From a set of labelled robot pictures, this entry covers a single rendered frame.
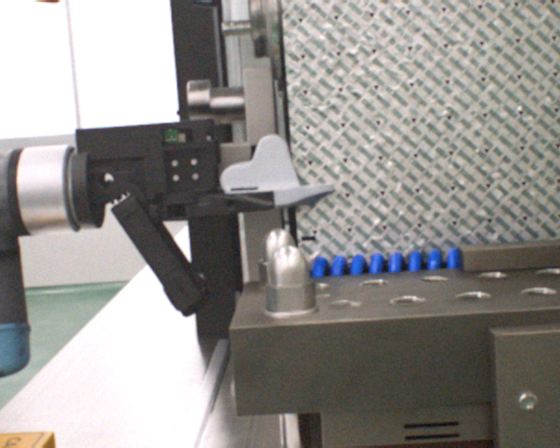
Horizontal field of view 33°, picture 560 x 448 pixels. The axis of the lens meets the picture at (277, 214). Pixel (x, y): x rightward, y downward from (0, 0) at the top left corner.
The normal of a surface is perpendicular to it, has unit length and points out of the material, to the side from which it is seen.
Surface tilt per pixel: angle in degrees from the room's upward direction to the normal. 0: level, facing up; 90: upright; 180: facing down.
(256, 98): 90
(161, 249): 89
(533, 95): 90
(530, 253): 90
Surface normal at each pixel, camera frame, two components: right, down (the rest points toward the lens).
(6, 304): 0.78, 0.01
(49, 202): -0.01, 0.29
